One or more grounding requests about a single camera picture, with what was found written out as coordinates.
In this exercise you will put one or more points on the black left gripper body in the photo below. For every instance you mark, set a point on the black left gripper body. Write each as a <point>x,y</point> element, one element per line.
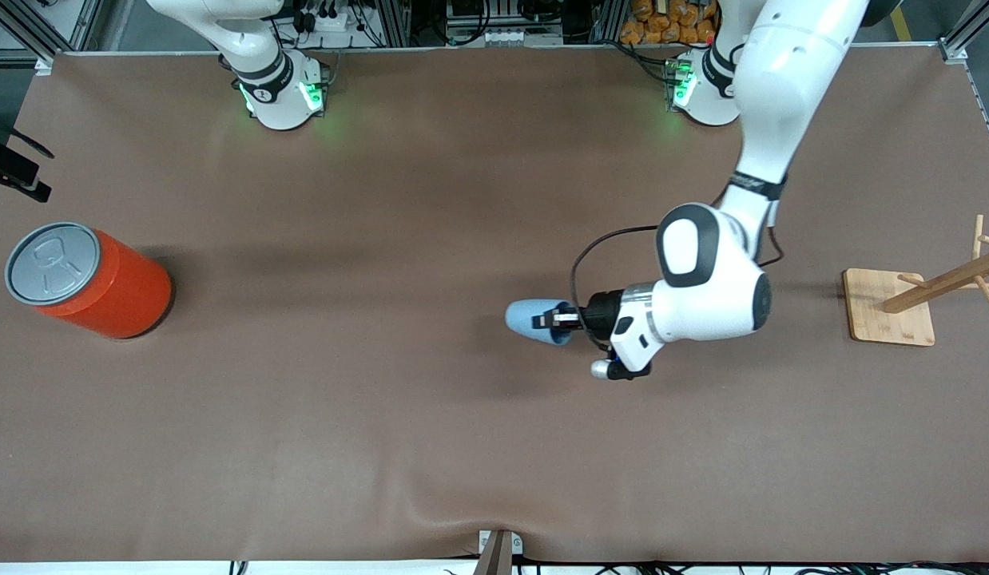
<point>601,313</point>

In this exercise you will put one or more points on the light blue plastic cup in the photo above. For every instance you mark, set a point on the light blue plastic cup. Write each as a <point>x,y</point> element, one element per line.
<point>520,317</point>

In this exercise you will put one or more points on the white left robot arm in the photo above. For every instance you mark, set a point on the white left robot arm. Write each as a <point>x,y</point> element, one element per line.
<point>790,80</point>

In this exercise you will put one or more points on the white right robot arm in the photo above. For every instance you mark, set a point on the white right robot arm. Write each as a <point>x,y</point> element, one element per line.
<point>279,96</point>

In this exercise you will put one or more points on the wooden cup stand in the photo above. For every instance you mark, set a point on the wooden cup stand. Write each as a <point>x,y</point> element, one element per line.
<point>886,319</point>

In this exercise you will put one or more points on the brown table cover sheet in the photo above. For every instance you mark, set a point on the brown table cover sheet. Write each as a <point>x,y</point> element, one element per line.
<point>494,415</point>

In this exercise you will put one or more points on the orange can with grey lid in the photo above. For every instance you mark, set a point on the orange can with grey lid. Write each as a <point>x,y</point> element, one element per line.
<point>119,287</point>

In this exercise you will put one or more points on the brown mounting bar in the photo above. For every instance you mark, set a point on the brown mounting bar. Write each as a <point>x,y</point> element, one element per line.
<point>494,559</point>

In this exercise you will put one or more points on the white power strip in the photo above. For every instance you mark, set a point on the white power strip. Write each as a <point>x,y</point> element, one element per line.
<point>327,20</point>
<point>506,36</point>

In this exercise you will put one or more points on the orange snack bag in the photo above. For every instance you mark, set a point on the orange snack bag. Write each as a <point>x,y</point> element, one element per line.
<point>662,20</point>

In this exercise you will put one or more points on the aluminium frame post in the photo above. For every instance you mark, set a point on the aluminium frame post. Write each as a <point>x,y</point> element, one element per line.
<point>55,24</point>
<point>970,28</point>
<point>392,20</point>
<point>608,20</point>

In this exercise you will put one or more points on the grey metal bracket plate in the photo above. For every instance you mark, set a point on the grey metal bracket plate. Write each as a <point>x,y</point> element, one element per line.
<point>517,545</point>

